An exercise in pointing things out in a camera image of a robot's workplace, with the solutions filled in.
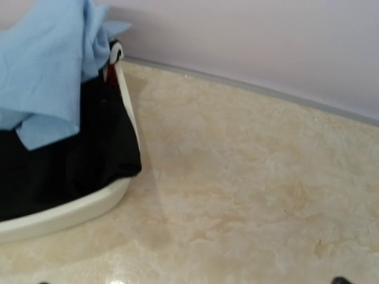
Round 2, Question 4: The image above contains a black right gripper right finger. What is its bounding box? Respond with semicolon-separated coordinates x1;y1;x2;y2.
332;276;351;284

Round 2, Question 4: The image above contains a black garment in basket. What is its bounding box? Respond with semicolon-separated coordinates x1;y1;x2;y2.
1;73;142;221

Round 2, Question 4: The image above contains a white plastic laundry basket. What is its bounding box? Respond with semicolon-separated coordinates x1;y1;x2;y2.
1;63;140;243

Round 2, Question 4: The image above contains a light blue long sleeve shirt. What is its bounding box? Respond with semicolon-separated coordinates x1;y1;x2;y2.
1;0;130;150

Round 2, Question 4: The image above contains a red white black garment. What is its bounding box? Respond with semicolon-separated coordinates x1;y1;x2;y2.
105;39;124;88

